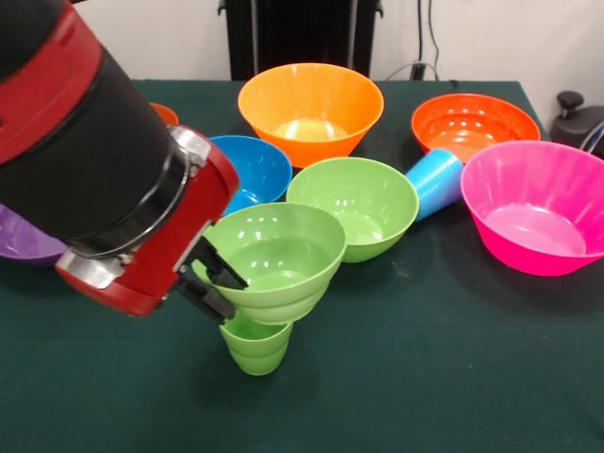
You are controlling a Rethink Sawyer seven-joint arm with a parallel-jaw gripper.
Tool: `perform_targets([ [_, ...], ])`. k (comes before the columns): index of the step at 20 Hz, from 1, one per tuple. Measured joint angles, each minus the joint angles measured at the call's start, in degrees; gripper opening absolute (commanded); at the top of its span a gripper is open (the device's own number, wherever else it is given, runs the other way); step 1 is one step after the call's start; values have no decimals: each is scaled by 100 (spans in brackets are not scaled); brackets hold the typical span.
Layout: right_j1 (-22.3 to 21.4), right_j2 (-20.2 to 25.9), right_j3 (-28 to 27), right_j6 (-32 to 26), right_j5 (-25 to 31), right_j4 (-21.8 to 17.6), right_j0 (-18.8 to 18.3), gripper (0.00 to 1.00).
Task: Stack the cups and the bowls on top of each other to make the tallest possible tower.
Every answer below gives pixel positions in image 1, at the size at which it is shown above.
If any dark green tablecloth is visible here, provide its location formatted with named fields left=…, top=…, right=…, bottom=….
left=0, top=78, right=604, bottom=453

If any black wall cable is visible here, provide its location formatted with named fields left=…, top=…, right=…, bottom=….
left=417, top=0, right=443, bottom=81

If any stack of green cups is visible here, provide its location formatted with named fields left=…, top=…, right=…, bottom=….
left=218, top=315, right=294, bottom=377

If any blue bowl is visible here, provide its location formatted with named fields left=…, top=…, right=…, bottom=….
left=207, top=135, right=294, bottom=217

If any wide purple bowl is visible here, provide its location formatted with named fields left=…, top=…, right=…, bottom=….
left=0, top=202, right=70, bottom=268

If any large yellow-orange bowl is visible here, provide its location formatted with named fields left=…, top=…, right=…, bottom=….
left=237, top=62, right=385, bottom=170

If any large green bowl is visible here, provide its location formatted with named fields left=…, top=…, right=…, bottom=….
left=285, top=157, right=421, bottom=264

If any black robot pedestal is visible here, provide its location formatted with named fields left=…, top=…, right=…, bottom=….
left=217, top=0, right=384, bottom=81

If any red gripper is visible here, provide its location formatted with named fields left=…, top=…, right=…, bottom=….
left=54, top=141, right=250, bottom=326

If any blue cup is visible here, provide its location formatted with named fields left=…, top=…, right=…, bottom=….
left=404, top=147, right=464, bottom=223

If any wide red-orange bowl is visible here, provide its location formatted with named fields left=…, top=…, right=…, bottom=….
left=410, top=92, right=543, bottom=164

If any small orange bowl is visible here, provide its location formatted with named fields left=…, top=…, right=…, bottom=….
left=149, top=102, right=180, bottom=126

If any grey chair with black knob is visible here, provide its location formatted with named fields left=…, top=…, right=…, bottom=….
left=549, top=91, right=604, bottom=157

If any white cable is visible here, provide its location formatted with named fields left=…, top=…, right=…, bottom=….
left=384, top=60, right=417, bottom=81

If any small green bowl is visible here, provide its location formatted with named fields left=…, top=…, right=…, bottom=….
left=191, top=201, right=348, bottom=327

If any large pink bowl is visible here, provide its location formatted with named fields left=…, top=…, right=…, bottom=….
left=460, top=140, right=604, bottom=278

